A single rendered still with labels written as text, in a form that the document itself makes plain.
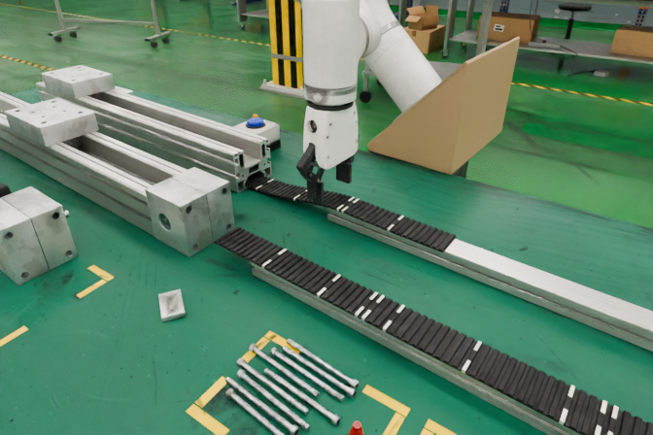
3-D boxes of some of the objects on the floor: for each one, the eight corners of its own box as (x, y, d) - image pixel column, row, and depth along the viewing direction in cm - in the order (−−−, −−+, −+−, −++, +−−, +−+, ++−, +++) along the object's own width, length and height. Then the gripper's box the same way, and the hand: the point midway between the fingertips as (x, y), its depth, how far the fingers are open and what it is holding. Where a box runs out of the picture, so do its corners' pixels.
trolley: (481, 96, 396) (503, -33, 346) (474, 117, 351) (498, -28, 302) (367, 83, 430) (373, -36, 380) (348, 101, 385) (351, -32, 336)
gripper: (342, 79, 81) (340, 167, 90) (276, 104, 69) (281, 204, 78) (378, 86, 77) (373, 178, 86) (315, 115, 65) (316, 218, 74)
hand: (329, 184), depth 81 cm, fingers open, 8 cm apart
